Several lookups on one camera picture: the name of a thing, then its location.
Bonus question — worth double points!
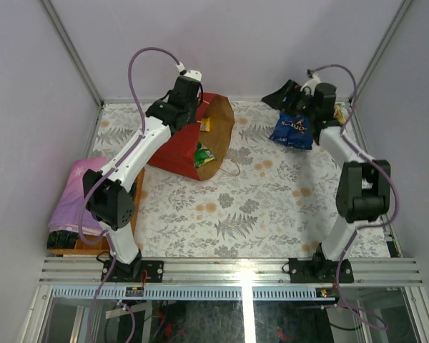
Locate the floral patterned table mat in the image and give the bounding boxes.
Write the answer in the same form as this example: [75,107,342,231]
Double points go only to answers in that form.
[91,101,393,259]

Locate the wooden tray box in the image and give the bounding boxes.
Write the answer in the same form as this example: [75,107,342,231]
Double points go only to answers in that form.
[48,167,147,257]

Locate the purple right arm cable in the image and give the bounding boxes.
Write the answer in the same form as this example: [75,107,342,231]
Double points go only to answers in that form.
[307,64,401,329]

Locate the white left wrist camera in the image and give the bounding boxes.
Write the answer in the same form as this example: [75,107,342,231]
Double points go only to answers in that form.
[184,70,202,83]

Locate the pink purple folded cloth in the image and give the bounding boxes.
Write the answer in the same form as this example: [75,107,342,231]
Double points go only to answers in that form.
[48,156,107,233]

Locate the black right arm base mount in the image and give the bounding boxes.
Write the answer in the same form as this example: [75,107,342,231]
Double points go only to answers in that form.
[288,257,354,284]

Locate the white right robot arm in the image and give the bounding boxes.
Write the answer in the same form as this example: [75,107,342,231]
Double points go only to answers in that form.
[262,78,390,282]

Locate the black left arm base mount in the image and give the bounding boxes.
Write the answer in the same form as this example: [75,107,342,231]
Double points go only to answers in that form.
[101,258,164,284]

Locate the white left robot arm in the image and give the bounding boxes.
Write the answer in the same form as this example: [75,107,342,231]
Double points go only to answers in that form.
[83,70,202,282]

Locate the small yellow snack packet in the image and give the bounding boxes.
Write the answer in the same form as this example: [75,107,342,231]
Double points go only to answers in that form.
[199,117,211,132]

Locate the red paper bag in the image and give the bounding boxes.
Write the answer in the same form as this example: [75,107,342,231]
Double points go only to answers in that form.
[148,93,235,181]

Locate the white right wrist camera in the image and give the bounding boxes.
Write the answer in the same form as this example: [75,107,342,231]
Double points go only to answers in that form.
[300,74,321,94]

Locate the aluminium frame rail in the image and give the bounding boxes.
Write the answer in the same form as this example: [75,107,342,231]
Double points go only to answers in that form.
[39,257,424,287]

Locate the green Fox's spring tea candy bag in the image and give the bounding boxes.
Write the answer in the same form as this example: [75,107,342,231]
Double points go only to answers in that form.
[333,102,347,125]

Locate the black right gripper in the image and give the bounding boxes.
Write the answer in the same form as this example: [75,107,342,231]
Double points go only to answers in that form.
[260,81,315,122]

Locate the blue Doritos chip bag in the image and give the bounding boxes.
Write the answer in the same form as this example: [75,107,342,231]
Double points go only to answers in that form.
[269,112,313,150]

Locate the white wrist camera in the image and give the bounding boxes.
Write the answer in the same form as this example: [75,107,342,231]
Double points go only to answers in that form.
[300,74,321,94]
[184,70,202,83]

